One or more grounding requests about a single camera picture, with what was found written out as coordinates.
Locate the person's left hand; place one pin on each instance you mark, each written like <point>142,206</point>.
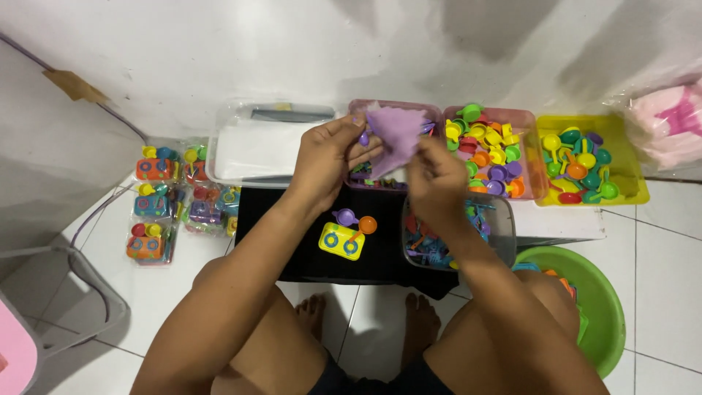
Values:
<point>321,159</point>

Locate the person's right hand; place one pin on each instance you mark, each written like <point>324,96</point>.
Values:
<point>439,186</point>

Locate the person's left fingers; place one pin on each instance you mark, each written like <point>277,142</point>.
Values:
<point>356,123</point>

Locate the person's right fingers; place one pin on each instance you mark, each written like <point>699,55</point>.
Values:
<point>425,156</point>

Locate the purple toy piece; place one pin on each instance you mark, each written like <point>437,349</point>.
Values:
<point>396,137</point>

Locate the pink translucent container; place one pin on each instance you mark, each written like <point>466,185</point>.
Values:
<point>428,109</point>

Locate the heap of colourful toy pots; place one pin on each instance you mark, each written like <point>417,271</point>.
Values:
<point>491,151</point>

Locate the orange toy pan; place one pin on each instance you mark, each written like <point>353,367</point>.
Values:
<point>366,225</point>

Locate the heap of colourful toy utensils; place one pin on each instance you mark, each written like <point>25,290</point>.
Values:
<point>425,249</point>

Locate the purple toy pot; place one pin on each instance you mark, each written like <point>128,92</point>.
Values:
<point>345,217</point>

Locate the clear plastic container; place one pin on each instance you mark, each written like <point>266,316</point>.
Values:
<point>499,225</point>

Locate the clear container with white sheets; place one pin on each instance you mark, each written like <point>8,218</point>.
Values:
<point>252,148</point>

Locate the pink container with flat rim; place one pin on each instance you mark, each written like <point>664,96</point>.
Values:
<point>529,131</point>

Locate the yellow toy stove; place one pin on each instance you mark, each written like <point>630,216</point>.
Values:
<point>341,241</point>

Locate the black cloth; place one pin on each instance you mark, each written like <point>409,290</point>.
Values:
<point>274,236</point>

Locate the heap of colourful toy pans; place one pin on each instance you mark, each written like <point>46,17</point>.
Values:
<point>581,164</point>

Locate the packed set with red stove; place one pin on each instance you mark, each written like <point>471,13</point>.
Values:
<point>196,164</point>

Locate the packed set with purple stove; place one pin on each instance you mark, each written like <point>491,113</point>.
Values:
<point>211,211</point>

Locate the person's right foot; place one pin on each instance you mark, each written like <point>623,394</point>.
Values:
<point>419,326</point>

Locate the person's foot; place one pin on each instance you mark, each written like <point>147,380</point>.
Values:
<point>419,326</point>
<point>311,315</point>

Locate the person's left foot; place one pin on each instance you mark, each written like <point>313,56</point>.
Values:
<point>311,315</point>

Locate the person's right leg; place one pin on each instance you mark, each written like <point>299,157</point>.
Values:
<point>466,351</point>

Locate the person's leg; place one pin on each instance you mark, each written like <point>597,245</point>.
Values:
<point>466,351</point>
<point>274,345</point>

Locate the yellow plastic container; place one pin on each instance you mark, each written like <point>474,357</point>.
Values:
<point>628,164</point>

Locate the packed set with orange stove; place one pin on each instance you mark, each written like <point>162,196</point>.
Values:
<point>147,244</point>
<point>156,164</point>

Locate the packed set with blue stove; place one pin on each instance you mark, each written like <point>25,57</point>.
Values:
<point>153,203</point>

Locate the person's dark shorts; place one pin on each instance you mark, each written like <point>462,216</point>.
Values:
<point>384,384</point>

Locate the green plastic basin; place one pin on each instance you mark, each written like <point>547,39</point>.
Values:
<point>600,307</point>

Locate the person's left leg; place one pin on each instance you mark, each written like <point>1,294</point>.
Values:
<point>274,345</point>

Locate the plastic bag of pink toys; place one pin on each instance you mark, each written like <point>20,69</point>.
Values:
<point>666,120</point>

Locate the brown tape patch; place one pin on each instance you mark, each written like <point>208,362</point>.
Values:
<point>75,86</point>

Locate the grey plastic chair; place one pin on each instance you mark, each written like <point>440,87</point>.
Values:
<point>82,296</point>

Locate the pink plastic seat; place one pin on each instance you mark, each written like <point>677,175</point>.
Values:
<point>15,351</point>

